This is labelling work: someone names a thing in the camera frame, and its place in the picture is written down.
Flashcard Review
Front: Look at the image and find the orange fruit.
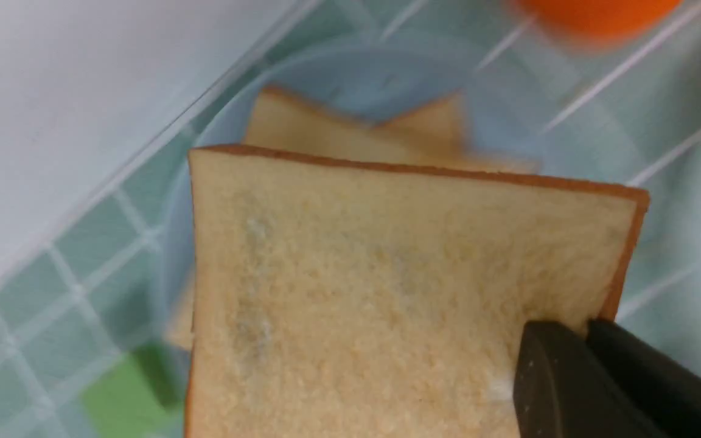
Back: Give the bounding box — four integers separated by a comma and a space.
514, 1, 682, 41

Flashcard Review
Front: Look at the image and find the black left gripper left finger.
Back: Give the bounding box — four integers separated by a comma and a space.
514, 321, 661, 437

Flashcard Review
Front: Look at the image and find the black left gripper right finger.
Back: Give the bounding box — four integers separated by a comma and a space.
587, 319, 701, 437

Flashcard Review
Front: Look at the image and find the light blue bread plate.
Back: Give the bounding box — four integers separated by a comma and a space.
156, 33, 655, 341

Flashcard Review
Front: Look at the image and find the green checkered tablecloth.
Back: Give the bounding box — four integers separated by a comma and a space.
0, 1, 701, 437

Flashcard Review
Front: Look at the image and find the green cube block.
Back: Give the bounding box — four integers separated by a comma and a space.
81, 342, 184, 437

